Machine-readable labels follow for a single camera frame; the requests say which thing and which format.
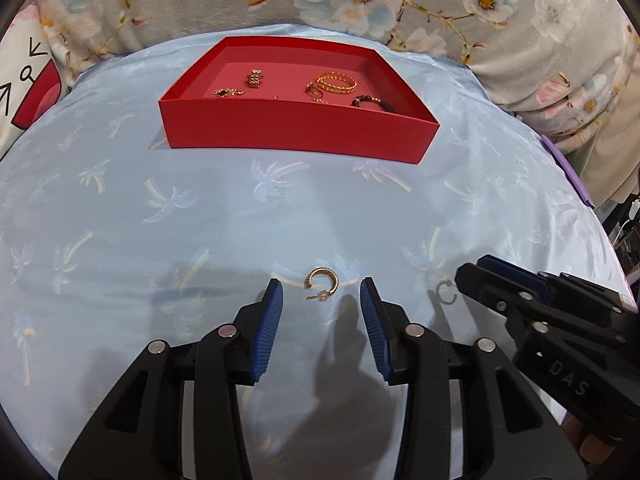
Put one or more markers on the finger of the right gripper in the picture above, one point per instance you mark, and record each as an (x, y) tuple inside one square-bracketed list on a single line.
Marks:
[(518, 307), (546, 286)]

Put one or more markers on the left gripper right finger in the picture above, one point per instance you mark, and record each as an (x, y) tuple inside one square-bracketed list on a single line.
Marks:
[(508, 433)]

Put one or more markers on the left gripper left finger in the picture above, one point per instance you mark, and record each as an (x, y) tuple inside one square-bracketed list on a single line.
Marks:
[(136, 432)]

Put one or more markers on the silver hoop earring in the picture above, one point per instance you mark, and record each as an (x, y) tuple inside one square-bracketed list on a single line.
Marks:
[(446, 292)]

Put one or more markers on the gold hoop earring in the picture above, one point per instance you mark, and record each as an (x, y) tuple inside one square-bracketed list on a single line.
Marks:
[(322, 283)]

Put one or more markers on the gold woven bangle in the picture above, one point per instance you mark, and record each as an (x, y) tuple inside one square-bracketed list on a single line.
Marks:
[(336, 83)]

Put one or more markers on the red open jewelry box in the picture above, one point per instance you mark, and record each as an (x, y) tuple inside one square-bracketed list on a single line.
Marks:
[(258, 92)]

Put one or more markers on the purple object at edge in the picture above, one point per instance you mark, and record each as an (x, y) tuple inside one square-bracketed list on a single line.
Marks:
[(568, 170)]

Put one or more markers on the light blue palm-print cloth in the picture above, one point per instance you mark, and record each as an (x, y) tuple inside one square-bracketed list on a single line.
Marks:
[(110, 239)]

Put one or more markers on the grey floral blanket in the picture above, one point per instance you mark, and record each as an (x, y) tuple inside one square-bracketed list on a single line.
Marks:
[(569, 68)]

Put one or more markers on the pink white bunny pillow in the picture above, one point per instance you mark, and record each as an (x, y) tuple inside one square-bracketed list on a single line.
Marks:
[(29, 78)]

